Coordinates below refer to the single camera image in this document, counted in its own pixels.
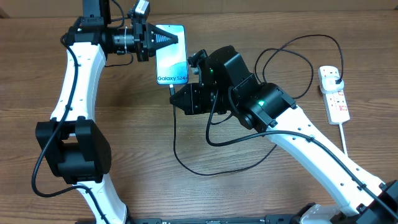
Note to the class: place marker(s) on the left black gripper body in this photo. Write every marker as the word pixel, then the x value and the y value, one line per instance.
pixel 139 33

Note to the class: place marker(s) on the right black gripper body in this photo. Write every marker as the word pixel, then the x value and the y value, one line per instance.
pixel 203 100

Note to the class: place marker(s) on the Samsung Galaxy smartphone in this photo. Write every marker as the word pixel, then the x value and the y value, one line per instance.
pixel 171 61

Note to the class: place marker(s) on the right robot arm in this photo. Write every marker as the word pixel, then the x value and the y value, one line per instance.
pixel 226 84

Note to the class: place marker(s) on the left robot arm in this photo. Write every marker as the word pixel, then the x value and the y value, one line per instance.
pixel 72 144

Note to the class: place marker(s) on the white charger plug adapter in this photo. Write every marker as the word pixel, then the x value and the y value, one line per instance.
pixel 330 85

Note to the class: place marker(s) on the white power strip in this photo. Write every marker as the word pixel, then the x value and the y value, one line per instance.
pixel 335 103

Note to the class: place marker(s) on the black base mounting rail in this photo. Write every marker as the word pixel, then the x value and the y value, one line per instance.
pixel 268 219

